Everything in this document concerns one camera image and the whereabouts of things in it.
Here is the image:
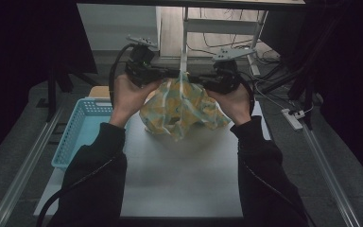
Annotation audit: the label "black metal stand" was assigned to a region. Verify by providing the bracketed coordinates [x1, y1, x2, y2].
[254, 56, 324, 131]
[36, 62, 99, 123]

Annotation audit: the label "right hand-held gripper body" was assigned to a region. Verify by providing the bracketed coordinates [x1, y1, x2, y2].
[206, 46, 257, 95]

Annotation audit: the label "light blue plastic basket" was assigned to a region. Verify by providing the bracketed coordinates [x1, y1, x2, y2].
[50, 97, 130, 172]

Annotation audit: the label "white desk frame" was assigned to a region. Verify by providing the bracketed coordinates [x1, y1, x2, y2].
[179, 8, 269, 77]

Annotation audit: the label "grey cabinet panel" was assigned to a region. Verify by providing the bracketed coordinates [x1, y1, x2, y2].
[76, 3, 161, 52]

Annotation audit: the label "white table mat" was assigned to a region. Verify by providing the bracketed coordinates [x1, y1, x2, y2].
[32, 100, 272, 218]

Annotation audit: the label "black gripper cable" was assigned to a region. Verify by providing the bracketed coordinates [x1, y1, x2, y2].
[36, 43, 137, 227]
[239, 74, 256, 116]

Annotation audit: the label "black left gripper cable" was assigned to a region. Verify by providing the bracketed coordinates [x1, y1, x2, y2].
[36, 43, 137, 227]

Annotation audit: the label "white cable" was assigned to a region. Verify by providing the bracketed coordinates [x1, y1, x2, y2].
[249, 62, 297, 112]

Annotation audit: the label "person's left hand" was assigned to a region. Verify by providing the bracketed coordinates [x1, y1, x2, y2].
[109, 75, 164, 129]

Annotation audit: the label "aluminium rail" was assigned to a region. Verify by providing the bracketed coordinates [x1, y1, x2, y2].
[301, 126, 363, 227]
[0, 107, 64, 227]

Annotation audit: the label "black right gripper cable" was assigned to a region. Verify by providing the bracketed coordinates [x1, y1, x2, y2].
[239, 74, 256, 116]

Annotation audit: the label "person's right hand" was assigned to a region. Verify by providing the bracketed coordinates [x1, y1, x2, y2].
[206, 84, 253, 127]

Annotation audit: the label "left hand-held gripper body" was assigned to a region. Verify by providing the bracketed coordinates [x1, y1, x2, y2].
[124, 35, 164, 89]

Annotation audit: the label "white power strip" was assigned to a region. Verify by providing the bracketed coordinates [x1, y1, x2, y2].
[281, 108, 305, 131]

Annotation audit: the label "black floor cables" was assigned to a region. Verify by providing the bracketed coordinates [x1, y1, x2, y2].
[185, 31, 282, 60]

